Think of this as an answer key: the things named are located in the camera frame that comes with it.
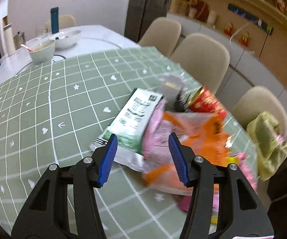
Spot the red snack packet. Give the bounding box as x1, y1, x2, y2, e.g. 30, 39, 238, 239
187, 86, 227, 120

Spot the yellow-green trash bag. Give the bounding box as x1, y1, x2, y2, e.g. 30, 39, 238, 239
247, 111, 287, 181

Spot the white charging cable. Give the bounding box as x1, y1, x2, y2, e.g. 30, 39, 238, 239
229, 21, 256, 55

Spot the green white snack bag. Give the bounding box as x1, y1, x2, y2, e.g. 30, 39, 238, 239
90, 88, 163, 172

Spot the beige chair far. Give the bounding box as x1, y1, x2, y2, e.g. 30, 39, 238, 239
138, 17, 182, 57

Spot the beige chair near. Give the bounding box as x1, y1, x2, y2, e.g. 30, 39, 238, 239
230, 86, 287, 137

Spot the pale green bowl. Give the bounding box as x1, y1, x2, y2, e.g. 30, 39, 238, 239
28, 40, 56, 64

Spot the beige chair behind table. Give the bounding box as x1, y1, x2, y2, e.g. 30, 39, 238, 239
45, 15, 77, 32

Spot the blue black power strip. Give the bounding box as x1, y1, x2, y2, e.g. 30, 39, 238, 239
228, 3, 274, 36

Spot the green grid tablecloth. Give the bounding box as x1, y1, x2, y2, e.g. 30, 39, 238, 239
0, 46, 259, 239

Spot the orange snack wrapper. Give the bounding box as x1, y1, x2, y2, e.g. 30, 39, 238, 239
142, 111, 230, 196

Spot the blue tall bottle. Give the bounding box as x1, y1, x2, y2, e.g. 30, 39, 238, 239
50, 7, 59, 34

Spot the beige chair middle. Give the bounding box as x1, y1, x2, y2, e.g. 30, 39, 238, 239
170, 33, 230, 94

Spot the white bowl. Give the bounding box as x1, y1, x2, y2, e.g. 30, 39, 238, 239
49, 30, 81, 50

